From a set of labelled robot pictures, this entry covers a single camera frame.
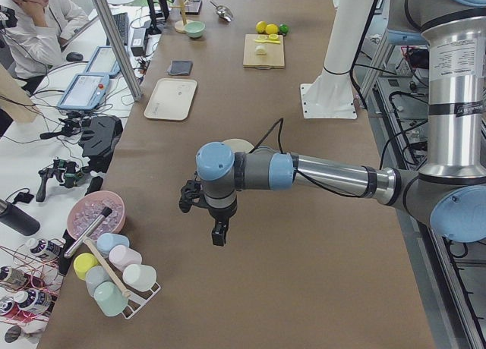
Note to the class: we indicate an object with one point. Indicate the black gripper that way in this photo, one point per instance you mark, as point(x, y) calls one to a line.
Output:
point(221, 215)

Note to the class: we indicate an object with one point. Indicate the beige rectangular tray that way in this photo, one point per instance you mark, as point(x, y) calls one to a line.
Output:
point(171, 99)

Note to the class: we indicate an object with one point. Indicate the round beige plate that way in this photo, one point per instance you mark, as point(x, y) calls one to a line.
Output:
point(238, 145)

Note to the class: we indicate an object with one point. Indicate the white plastic cup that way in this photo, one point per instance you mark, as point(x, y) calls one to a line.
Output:
point(140, 277)

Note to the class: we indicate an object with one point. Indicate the pink plastic cup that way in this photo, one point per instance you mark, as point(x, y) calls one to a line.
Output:
point(121, 257)

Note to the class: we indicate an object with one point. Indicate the metal muddler with black tip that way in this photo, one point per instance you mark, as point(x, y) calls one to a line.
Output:
point(106, 212)

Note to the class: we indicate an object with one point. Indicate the blue plastic cup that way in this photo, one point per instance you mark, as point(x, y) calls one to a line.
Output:
point(107, 241)

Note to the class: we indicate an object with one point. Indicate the mint plastic cup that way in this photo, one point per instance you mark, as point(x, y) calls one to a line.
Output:
point(110, 299)

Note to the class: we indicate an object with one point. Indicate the grey plastic cup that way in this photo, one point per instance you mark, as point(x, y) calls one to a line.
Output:
point(94, 277)

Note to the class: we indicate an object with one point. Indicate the pink bowl with ice cubes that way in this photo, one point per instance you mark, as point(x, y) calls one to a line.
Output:
point(90, 207)

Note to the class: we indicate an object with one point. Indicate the yellow plastic cup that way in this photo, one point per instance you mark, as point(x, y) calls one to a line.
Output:
point(83, 263)

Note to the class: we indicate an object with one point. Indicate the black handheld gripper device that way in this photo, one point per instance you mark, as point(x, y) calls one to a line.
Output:
point(65, 172)

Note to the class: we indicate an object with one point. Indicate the dark grey folded cloth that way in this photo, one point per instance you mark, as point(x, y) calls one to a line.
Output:
point(180, 67)

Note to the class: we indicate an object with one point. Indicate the wooden cutting board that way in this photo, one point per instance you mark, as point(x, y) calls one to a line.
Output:
point(275, 57)

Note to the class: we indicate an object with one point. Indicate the yellow plastic knife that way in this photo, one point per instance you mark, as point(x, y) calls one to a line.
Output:
point(270, 41)

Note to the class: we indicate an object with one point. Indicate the near blue teach pendant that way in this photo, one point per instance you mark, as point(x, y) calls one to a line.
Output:
point(85, 92)

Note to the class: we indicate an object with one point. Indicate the blue teach pendant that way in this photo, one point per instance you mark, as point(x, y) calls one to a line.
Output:
point(85, 92)
point(103, 60)

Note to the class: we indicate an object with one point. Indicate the mint green bowl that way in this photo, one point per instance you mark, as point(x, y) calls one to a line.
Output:
point(195, 29)

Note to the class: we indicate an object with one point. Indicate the far blue teach pendant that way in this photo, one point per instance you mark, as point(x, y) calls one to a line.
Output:
point(103, 60)

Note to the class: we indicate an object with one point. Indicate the black water bottle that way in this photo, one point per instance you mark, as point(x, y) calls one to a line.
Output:
point(18, 220)

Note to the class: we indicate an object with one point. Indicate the whole yellow lemon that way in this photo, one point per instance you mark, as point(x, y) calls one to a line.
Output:
point(271, 29)
point(261, 27)

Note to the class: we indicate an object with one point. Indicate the wooden mug tree stand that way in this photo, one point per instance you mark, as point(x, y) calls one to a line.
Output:
point(180, 25)

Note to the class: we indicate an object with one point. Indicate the green lime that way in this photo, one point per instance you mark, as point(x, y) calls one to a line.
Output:
point(283, 29)

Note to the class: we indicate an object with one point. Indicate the metal scoop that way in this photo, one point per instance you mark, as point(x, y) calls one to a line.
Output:
point(223, 12)

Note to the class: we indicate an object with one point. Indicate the computer mouse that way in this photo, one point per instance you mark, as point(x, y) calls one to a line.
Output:
point(74, 56)

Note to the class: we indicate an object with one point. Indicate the black keyboard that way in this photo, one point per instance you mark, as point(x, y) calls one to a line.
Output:
point(122, 24)

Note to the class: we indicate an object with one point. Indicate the person in white shirt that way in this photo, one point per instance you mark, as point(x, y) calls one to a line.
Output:
point(43, 27)

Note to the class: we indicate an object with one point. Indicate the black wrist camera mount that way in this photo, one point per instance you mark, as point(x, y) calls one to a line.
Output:
point(191, 195)

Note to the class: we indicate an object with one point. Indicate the white wire cup rack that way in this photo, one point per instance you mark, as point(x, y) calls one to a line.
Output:
point(138, 300)

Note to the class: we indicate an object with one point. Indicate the white camera post with base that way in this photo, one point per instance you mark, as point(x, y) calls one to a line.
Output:
point(331, 96)

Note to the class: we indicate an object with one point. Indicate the aluminium frame post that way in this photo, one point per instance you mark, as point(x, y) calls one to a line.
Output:
point(105, 15)

